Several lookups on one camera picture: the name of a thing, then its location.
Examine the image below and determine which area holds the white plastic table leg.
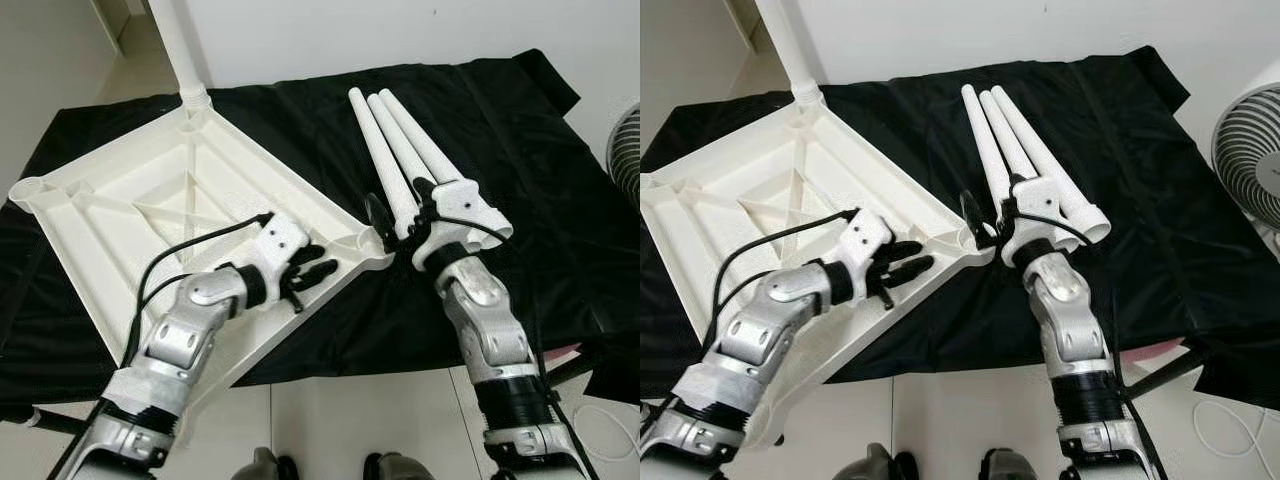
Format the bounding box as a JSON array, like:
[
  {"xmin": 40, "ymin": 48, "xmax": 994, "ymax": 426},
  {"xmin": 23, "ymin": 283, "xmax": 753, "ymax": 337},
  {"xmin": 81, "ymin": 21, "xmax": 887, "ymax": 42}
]
[
  {"xmin": 757, "ymin": 0, "xmax": 826, "ymax": 106},
  {"xmin": 960, "ymin": 84, "xmax": 1016, "ymax": 226},
  {"xmin": 992, "ymin": 84, "xmax": 1113, "ymax": 244},
  {"xmin": 347, "ymin": 88, "xmax": 416, "ymax": 241},
  {"xmin": 380, "ymin": 88, "xmax": 514, "ymax": 244},
  {"xmin": 148, "ymin": 0, "xmax": 213, "ymax": 113},
  {"xmin": 366, "ymin": 94, "xmax": 446, "ymax": 201},
  {"xmin": 978, "ymin": 90, "xmax": 1041, "ymax": 191}
]

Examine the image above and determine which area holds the white plastic table top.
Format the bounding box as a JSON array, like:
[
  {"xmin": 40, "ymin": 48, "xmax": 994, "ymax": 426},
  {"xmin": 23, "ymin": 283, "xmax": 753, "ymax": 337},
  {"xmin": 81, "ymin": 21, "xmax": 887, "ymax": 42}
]
[
  {"xmin": 8, "ymin": 92, "xmax": 396, "ymax": 446},
  {"xmin": 640, "ymin": 88, "xmax": 998, "ymax": 446}
]

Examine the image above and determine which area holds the black cloth table cover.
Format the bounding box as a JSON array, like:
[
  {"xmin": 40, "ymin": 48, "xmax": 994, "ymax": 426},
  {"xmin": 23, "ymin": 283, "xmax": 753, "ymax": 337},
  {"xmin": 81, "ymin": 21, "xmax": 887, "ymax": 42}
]
[
  {"xmin": 0, "ymin": 48, "xmax": 641, "ymax": 406},
  {"xmin": 640, "ymin": 45, "xmax": 1280, "ymax": 401}
]

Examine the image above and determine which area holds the grey robot left foot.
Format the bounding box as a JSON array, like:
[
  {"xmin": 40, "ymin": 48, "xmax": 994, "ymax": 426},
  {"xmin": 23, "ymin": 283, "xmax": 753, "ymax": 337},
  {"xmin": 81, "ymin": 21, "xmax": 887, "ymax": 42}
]
[
  {"xmin": 830, "ymin": 445, "xmax": 916, "ymax": 480},
  {"xmin": 230, "ymin": 447, "xmax": 296, "ymax": 480}
]

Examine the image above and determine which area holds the grey robot foot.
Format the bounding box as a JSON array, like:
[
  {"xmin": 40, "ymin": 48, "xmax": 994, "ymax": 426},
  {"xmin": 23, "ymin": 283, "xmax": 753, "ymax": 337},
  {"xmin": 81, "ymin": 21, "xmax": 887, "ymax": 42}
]
[
  {"xmin": 230, "ymin": 447, "xmax": 296, "ymax": 480},
  {"xmin": 362, "ymin": 452, "xmax": 429, "ymax": 480},
  {"xmin": 980, "ymin": 448, "xmax": 1041, "ymax": 480},
  {"xmin": 830, "ymin": 445, "xmax": 916, "ymax": 480}
]

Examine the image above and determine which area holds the white standing fan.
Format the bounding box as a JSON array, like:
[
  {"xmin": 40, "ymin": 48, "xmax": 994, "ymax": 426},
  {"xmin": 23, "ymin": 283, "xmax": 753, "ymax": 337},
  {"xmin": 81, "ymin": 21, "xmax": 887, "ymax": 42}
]
[
  {"xmin": 605, "ymin": 100, "xmax": 641, "ymax": 206},
  {"xmin": 1210, "ymin": 60, "xmax": 1280, "ymax": 236}
]

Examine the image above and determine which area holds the grey robot right foot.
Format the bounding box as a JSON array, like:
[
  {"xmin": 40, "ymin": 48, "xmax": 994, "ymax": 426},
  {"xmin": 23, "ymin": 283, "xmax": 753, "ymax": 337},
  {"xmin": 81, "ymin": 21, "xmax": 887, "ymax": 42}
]
[
  {"xmin": 980, "ymin": 448, "xmax": 1041, "ymax": 480},
  {"xmin": 362, "ymin": 452, "xmax": 429, "ymax": 480}
]

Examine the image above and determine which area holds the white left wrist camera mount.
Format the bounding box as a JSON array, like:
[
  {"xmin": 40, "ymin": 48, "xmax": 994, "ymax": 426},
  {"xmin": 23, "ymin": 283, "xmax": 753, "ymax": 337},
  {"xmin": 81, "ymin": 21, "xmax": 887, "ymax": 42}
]
[
  {"xmin": 845, "ymin": 210, "xmax": 904, "ymax": 266},
  {"xmin": 255, "ymin": 212, "xmax": 313, "ymax": 271}
]

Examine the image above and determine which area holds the white thin floor cable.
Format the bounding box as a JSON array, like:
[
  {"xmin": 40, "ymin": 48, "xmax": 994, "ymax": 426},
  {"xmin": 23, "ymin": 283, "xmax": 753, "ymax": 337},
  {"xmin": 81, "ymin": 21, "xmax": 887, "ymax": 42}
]
[{"xmin": 1190, "ymin": 400, "xmax": 1280, "ymax": 463}]

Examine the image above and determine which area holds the white door frame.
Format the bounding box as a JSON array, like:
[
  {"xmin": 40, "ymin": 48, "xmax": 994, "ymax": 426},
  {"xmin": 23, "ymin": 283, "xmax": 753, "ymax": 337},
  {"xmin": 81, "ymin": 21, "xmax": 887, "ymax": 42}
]
[
  {"xmin": 92, "ymin": 0, "xmax": 151, "ymax": 56},
  {"xmin": 722, "ymin": 0, "xmax": 771, "ymax": 46}
]

